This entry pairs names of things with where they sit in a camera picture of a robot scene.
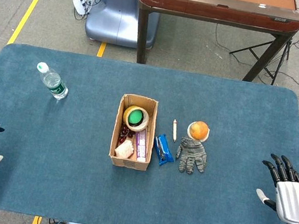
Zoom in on purple white tube box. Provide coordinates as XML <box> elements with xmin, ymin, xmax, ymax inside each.
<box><xmin>131</xmin><ymin>129</ymin><xmax>152</xmax><ymax>163</ymax></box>

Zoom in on yellow packing tape roll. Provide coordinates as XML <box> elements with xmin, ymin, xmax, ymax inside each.
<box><xmin>120</xmin><ymin>103</ymin><xmax>151</xmax><ymax>134</ymax></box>

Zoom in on blue gray robot base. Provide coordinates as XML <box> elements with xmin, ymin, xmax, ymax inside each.
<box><xmin>82</xmin><ymin>0</ymin><xmax>163</xmax><ymax>52</ymax></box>

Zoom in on gray striped knit glove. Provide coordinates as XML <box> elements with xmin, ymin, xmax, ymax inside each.
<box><xmin>173</xmin><ymin>135</ymin><xmax>211</xmax><ymax>178</ymax></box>

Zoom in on brown mahjong table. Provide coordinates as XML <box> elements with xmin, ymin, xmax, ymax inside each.
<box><xmin>126</xmin><ymin>0</ymin><xmax>299</xmax><ymax>91</ymax></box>

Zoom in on short wooden pencil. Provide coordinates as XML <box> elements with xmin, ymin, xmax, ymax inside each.
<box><xmin>169</xmin><ymin>119</ymin><xmax>180</xmax><ymax>143</ymax></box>

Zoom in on clear water bottle green label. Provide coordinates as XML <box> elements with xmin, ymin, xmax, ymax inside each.
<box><xmin>31</xmin><ymin>61</ymin><xmax>73</xmax><ymax>102</ymax></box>

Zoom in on blue table cloth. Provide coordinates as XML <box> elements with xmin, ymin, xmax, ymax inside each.
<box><xmin>0</xmin><ymin>38</ymin><xmax>299</xmax><ymax>224</ymax></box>

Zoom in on cardboard box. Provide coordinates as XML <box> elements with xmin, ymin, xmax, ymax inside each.
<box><xmin>107</xmin><ymin>92</ymin><xmax>162</xmax><ymax>173</ymax></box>

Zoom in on white wrapped snack packet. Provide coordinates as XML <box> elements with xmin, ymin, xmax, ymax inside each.
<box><xmin>114</xmin><ymin>138</ymin><xmax>136</xmax><ymax>160</ymax></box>

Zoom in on dark red cherries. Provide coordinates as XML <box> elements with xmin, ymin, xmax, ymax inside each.
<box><xmin>118</xmin><ymin>124</ymin><xmax>137</xmax><ymax>146</ymax></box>

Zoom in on orange fruit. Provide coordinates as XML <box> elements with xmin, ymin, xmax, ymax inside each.
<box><xmin>185</xmin><ymin>119</ymin><xmax>212</xmax><ymax>143</ymax></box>

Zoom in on blue snack packet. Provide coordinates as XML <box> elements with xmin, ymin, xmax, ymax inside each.
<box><xmin>149</xmin><ymin>132</ymin><xmax>179</xmax><ymax>168</ymax></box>

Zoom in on white power strip with plugs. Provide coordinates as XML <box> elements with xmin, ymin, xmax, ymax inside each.
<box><xmin>70</xmin><ymin>0</ymin><xmax>96</xmax><ymax>17</ymax></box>

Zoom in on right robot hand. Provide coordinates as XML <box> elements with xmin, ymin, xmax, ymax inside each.
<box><xmin>251</xmin><ymin>151</ymin><xmax>299</xmax><ymax>224</ymax></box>

